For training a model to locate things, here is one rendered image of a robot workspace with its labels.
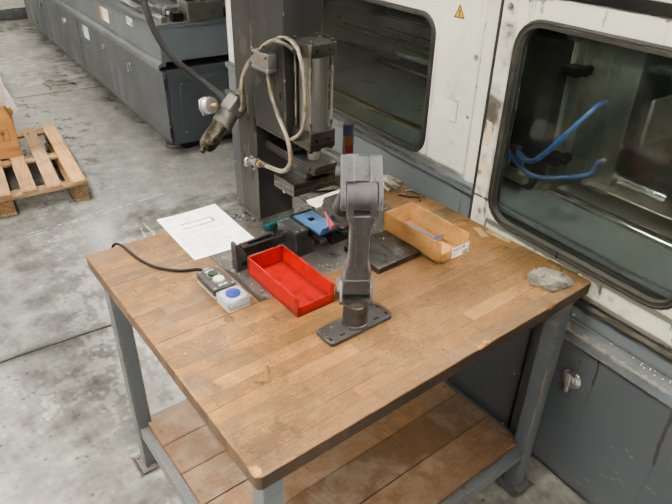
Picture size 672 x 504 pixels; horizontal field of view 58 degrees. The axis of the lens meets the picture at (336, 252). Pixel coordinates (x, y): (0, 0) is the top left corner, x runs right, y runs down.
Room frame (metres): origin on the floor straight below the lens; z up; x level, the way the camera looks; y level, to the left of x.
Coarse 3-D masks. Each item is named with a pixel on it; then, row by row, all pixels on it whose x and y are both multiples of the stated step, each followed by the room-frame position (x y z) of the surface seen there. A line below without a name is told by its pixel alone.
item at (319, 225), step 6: (294, 216) 1.62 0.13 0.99; (300, 216) 1.62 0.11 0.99; (306, 216) 1.62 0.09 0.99; (312, 216) 1.62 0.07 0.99; (318, 216) 1.62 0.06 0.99; (306, 222) 1.58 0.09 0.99; (312, 222) 1.58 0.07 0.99; (318, 222) 1.58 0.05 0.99; (324, 222) 1.58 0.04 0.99; (312, 228) 1.55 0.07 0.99; (318, 228) 1.55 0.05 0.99; (324, 228) 1.50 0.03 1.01; (336, 228) 1.55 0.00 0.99; (318, 234) 1.52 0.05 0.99
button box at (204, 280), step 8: (136, 256) 1.49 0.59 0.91; (152, 264) 1.45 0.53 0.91; (200, 272) 1.39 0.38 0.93; (224, 272) 1.39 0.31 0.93; (200, 280) 1.36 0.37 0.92; (208, 280) 1.35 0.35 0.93; (224, 280) 1.35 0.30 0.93; (232, 280) 1.35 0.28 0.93; (208, 288) 1.33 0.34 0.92; (216, 288) 1.31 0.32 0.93; (224, 288) 1.32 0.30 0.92
